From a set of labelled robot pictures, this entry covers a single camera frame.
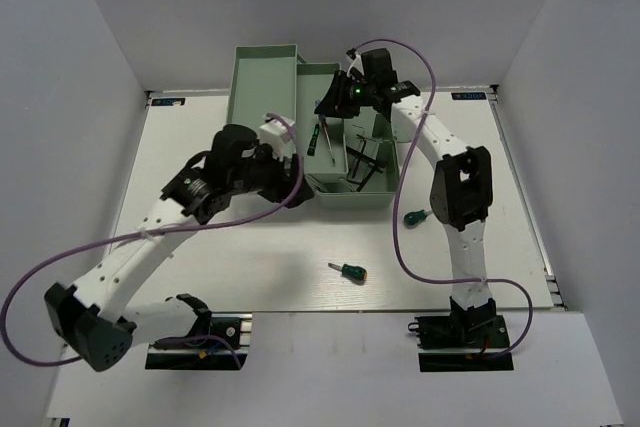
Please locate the blue table sticker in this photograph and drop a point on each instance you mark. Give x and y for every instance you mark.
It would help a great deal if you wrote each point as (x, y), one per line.
(468, 96)
(171, 101)

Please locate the green plastic toolbox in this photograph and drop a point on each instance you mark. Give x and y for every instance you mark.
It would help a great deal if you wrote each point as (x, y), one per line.
(278, 79)

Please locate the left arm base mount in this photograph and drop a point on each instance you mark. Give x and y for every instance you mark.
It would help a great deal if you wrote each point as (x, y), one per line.
(222, 345)

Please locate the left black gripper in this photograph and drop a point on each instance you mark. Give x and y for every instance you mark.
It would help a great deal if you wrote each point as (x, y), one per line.
(285, 185)

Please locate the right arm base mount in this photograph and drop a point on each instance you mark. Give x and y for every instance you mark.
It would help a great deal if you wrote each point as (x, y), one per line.
(444, 347)

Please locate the green stubby screwdriver orange cap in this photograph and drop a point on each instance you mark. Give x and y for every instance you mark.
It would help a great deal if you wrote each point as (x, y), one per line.
(354, 273)

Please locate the green stubby screwdriver clear cap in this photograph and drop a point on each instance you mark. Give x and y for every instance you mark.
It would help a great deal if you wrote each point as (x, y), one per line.
(414, 218)

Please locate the slim black green screwdriver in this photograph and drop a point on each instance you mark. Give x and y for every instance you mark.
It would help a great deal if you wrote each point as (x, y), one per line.
(312, 146)

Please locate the medium brown hex key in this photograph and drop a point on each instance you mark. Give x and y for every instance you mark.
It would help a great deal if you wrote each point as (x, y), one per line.
(361, 157)

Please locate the left blue table sticker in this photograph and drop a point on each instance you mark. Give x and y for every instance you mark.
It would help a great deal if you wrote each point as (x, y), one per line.
(171, 101)

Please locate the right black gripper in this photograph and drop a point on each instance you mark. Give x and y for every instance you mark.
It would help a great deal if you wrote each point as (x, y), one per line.
(335, 102)

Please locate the right blue table sticker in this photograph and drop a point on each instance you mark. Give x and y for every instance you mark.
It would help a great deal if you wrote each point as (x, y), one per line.
(468, 96)

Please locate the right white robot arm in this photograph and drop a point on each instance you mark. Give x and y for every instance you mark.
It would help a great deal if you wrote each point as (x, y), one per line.
(461, 190)

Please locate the thin brown hex key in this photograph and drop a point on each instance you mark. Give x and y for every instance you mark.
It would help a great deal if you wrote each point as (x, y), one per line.
(362, 146)

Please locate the large brown hex key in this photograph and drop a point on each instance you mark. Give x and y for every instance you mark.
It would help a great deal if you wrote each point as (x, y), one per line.
(377, 148)

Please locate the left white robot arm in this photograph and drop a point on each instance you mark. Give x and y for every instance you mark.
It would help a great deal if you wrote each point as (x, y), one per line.
(94, 315)

